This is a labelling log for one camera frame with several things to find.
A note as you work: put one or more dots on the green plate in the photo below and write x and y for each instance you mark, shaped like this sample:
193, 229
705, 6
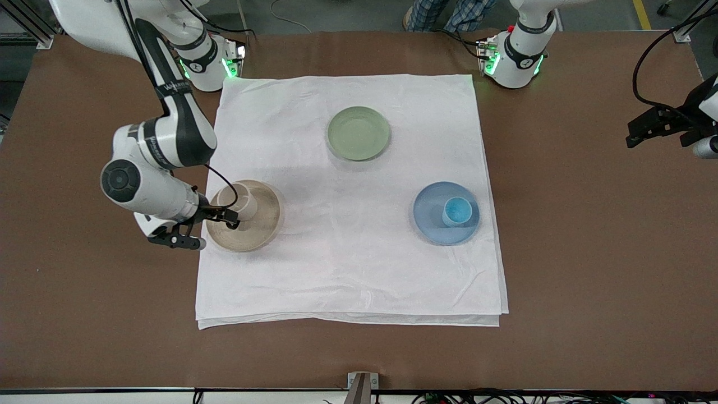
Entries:
358, 133

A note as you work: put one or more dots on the blue cup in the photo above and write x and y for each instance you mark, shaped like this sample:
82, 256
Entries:
457, 212

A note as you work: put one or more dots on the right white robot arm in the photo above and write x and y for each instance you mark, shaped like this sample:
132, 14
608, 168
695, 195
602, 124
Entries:
179, 129

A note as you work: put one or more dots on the plaid trouser leg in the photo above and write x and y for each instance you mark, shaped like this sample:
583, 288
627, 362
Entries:
427, 14
471, 12

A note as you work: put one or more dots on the aluminium frame profile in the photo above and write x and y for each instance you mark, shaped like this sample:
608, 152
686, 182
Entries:
687, 25
28, 25

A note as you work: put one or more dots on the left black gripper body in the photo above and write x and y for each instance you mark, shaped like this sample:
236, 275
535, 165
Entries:
687, 119

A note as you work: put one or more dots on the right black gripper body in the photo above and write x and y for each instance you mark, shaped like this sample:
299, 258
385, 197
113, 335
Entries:
207, 213

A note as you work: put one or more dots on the beige gray plate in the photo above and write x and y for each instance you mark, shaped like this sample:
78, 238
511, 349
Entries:
255, 233

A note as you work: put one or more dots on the metal table bracket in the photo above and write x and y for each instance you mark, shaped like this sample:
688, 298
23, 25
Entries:
362, 387

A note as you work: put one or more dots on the blue plate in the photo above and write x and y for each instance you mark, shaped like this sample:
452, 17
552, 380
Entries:
432, 216

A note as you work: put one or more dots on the white table cloth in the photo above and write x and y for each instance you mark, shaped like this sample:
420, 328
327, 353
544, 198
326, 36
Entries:
348, 252

